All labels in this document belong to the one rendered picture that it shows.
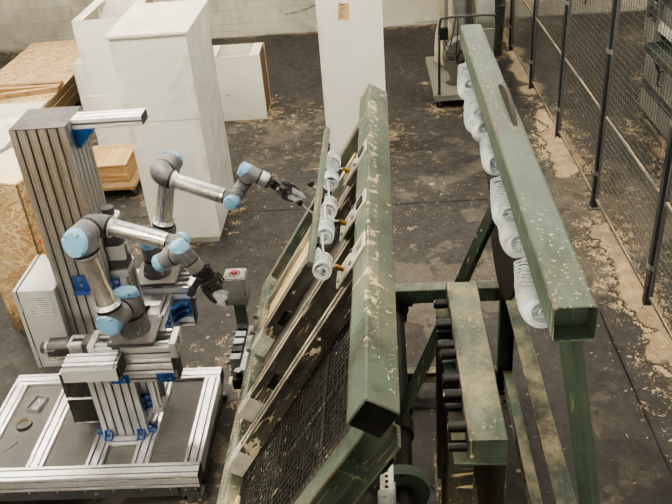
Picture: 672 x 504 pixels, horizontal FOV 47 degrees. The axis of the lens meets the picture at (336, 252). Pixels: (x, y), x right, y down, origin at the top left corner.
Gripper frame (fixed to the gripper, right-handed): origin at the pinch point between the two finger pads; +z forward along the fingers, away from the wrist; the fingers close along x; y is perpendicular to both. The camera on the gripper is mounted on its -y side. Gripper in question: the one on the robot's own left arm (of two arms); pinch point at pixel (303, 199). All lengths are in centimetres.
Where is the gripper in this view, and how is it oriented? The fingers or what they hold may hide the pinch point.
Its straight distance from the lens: 391.8
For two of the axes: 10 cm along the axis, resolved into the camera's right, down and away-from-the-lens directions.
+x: -4.6, 8.7, 1.6
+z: 8.8, 4.2, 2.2
